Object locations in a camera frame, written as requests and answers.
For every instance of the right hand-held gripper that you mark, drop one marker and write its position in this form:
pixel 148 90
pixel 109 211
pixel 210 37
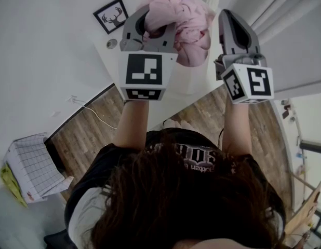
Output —
pixel 257 83

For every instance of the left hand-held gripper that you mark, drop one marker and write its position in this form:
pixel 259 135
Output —
pixel 143 69

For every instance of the pink clothes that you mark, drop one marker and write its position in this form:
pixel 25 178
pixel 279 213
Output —
pixel 184 14

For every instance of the person's left forearm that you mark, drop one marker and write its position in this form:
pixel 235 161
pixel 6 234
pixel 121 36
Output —
pixel 132 126

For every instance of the person's right forearm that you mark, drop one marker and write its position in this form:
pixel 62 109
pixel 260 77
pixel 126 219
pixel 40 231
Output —
pixel 237 131

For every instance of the white grid-patterned box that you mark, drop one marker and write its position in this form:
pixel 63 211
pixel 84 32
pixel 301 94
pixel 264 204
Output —
pixel 35 167

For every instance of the round table grommet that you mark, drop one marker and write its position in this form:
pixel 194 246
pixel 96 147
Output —
pixel 111 43

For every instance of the black framed deer picture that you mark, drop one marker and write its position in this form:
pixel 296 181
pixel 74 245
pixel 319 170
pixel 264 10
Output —
pixel 111 15

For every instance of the white vase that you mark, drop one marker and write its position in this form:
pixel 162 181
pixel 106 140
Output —
pixel 212 1

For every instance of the white table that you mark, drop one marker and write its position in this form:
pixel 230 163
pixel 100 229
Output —
pixel 186 79

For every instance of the person's white shoes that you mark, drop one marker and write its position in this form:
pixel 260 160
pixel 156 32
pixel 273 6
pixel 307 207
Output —
pixel 176 124

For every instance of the black window bar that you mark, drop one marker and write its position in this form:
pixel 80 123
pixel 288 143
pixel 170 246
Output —
pixel 313 146

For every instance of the person's black printed t-shirt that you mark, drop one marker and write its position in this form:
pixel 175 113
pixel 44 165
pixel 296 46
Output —
pixel 187 162

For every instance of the wooden easel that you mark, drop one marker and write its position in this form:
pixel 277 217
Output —
pixel 304 211

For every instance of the green cloth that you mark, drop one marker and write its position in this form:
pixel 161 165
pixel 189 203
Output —
pixel 11 185

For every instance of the black office chair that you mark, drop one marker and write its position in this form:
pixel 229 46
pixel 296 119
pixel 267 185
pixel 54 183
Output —
pixel 59 240

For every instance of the wall switch panel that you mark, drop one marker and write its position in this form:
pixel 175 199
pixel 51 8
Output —
pixel 286 113

